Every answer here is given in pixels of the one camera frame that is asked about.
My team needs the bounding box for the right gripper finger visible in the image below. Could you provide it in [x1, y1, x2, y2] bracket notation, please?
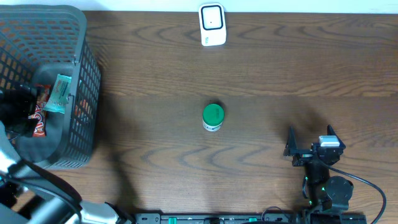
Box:
[284, 127, 298, 156]
[326, 124, 337, 137]

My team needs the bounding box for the red chocolate bar wrapper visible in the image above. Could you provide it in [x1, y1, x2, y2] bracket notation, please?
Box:
[29, 84, 51, 138]

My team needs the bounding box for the white wet wipes pack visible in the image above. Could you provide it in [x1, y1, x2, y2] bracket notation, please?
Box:
[44, 74, 72, 114]

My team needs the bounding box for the green lid white jar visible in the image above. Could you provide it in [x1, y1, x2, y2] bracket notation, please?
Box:
[202, 103, 224, 132]

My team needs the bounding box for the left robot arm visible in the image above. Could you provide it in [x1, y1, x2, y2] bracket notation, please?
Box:
[1, 85, 136, 224]

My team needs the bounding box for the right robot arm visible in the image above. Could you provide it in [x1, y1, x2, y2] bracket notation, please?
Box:
[284, 125, 353, 213]

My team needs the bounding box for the white barcode scanner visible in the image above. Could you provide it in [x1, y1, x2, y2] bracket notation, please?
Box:
[198, 3, 227, 47]

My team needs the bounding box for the grey plastic mesh basket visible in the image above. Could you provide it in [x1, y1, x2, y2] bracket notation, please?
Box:
[1, 5, 101, 169]

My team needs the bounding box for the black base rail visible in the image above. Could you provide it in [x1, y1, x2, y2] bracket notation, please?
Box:
[134, 211, 367, 224]

